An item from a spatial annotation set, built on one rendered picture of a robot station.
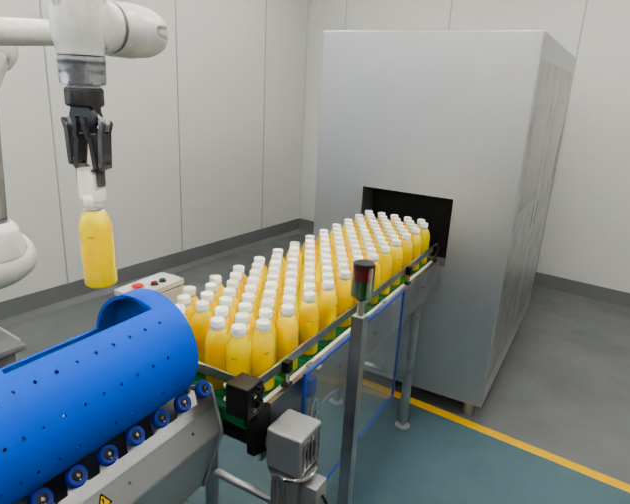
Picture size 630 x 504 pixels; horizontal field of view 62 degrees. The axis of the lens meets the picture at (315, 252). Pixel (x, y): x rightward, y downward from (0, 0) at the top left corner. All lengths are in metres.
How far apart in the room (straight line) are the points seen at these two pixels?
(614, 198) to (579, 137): 0.59
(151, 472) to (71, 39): 0.93
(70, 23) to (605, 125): 4.47
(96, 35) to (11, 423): 0.72
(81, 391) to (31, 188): 3.23
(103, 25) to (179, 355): 0.70
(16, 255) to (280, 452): 0.96
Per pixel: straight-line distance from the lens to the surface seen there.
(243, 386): 1.36
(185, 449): 1.41
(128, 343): 1.18
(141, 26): 1.26
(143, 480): 1.33
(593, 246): 5.21
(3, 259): 1.76
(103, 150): 1.17
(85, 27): 1.16
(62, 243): 4.43
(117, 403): 1.16
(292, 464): 1.47
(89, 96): 1.17
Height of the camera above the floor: 1.73
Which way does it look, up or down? 18 degrees down
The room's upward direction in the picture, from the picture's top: 3 degrees clockwise
